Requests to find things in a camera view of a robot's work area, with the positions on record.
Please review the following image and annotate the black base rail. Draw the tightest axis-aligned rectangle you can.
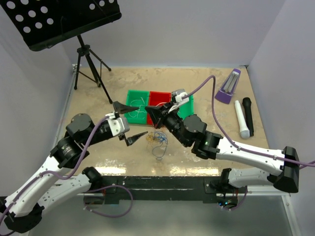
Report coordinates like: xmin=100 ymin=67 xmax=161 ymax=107
xmin=85 ymin=176 xmax=234 ymax=204

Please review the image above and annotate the red plastic bin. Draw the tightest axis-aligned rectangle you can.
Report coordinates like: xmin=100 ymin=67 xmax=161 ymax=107
xmin=146 ymin=91 xmax=172 ymax=126

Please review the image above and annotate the green plastic bin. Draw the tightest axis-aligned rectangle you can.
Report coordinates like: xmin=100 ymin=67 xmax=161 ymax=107
xmin=170 ymin=92 xmax=194 ymax=120
xmin=125 ymin=90 xmax=150 ymax=125

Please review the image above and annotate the right green plastic bin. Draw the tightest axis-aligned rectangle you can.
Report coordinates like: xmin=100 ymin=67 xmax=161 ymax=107
xmin=170 ymin=92 xmax=194 ymax=120

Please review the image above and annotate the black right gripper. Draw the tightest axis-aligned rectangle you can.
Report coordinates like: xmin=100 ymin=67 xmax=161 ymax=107
xmin=145 ymin=101 xmax=189 ymax=147

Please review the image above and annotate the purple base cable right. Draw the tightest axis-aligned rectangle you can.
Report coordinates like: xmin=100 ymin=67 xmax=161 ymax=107
xmin=219 ymin=184 xmax=248 ymax=211

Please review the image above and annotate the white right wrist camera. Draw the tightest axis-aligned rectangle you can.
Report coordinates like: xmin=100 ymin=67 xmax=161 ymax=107
xmin=171 ymin=88 xmax=189 ymax=106

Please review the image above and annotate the white wire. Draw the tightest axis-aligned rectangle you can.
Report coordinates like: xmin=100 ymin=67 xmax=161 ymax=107
xmin=126 ymin=96 xmax=148 ymax=122

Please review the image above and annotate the white microphone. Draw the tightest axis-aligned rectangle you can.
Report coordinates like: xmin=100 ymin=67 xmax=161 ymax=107
xmin=234 ymin=100 xmax=250 ymax=139

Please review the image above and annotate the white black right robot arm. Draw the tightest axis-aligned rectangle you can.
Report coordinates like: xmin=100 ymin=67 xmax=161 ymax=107
xmin=145 ymin=103 xmax=300 ymax=193

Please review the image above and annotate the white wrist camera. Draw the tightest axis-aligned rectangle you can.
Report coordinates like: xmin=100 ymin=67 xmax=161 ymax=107
xmin=106 ymin=112 xmax=130 ymax=137
xmin=171 ymin=88 xmax=189 ymax=106

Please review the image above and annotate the black music stand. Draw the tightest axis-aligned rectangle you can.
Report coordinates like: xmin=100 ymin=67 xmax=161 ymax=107
xmin=0 ymin=0 xmax=122 ymax=104

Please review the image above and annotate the purple metronome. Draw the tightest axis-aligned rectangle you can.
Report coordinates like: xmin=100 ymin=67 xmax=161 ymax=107
xmin=215 ymin=68 xmax=241 ymax=104

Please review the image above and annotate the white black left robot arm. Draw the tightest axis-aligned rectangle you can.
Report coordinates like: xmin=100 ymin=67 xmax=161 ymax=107
xmin=0 ymin=101 xmax=143 ymax=234

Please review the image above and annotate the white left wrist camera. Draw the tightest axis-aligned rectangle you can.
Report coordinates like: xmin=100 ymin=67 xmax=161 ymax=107
xmin=106 ymin=112 xmax=130 ymax=137

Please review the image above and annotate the left green plastic bin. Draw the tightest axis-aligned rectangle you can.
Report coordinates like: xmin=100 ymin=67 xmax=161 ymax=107
xmin=125 ymin=90 xmax=150 ymax=125

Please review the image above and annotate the black microphone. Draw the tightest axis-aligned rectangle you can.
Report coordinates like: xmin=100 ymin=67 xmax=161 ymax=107
xmin=242 ymin=97 xmax=254 ymax=137

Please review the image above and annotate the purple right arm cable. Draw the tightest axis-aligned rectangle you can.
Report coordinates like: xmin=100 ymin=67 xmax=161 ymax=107
xmin=183 ymin=75 xmax=315 ymax=169

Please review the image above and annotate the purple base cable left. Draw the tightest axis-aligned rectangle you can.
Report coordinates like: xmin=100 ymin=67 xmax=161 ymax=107
xmin=83 ymin=181 xmax=133 ymax=217

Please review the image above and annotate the yellow wire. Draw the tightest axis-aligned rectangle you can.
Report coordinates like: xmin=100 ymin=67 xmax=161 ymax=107
xmin=146 ymin=132 xmax=163 ymax=144

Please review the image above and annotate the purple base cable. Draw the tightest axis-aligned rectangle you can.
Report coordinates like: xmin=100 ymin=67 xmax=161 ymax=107
xmin=219 ymin=184 xmax=248 ymax=211
xmin=83 ymin=181 xmax=133 ymax=217

